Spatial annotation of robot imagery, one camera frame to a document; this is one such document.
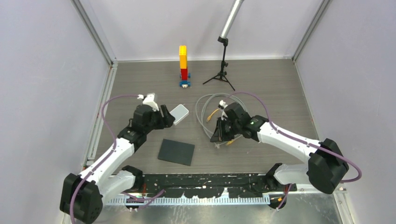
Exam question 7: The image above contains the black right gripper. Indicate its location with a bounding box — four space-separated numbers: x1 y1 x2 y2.
212 117 241 143

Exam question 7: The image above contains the white network switch box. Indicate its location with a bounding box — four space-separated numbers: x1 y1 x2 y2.
170 104 189 125

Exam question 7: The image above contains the grey ethernet cable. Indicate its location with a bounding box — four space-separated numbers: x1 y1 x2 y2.
195 93 250 148

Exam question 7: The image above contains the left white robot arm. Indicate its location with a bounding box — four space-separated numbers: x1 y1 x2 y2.
60 104 175 224

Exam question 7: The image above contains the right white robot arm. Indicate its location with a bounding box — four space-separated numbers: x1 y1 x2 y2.
210 100 349 194

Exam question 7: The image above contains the dark grey foam pad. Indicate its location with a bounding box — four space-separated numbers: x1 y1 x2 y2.
157 139 195 166

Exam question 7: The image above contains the colourful toy block tower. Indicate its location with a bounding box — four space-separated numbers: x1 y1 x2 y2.
179 45 191 88

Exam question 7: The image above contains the black tripod with silver pole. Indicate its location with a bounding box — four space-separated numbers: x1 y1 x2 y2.
203 0 244 91

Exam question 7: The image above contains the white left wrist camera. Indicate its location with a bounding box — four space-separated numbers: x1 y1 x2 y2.
137 93 159 112

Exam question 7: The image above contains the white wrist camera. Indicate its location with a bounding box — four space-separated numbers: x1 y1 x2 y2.
218 100 228 120
137 93 159 112

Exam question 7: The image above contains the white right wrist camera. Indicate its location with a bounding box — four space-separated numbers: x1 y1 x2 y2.
218 100 228 120

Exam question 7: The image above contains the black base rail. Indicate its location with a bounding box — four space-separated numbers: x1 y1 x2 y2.
113 172 297 211

